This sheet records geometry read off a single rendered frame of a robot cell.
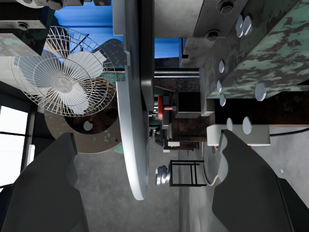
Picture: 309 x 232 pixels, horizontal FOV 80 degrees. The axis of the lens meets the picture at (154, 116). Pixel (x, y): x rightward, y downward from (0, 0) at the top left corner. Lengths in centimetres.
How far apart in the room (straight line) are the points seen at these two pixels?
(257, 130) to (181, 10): 33
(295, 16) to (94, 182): 719
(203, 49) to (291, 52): 19
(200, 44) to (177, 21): 13
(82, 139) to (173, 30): 146
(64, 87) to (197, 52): 88
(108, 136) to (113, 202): 571
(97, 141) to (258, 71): 144
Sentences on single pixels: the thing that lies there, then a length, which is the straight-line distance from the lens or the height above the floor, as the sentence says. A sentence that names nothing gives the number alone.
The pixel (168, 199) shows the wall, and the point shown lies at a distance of 705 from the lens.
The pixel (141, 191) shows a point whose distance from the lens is 17.
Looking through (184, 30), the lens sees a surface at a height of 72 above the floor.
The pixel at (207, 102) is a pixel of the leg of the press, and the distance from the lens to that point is 48.
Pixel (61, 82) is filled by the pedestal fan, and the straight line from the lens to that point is 117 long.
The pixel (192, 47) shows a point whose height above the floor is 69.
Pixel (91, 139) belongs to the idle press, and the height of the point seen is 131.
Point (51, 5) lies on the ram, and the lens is 40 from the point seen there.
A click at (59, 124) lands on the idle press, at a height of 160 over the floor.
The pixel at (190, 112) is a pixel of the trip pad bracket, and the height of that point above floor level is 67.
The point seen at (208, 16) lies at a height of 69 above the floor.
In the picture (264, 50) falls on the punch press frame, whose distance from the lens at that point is 28.
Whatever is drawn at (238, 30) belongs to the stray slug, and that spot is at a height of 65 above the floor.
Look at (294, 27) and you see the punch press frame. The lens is 25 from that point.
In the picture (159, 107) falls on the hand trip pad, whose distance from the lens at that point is 55.
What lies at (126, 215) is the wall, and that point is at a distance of 725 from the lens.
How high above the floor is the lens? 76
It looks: 1 degrees up
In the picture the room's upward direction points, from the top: 90 degrees counter-clockwise
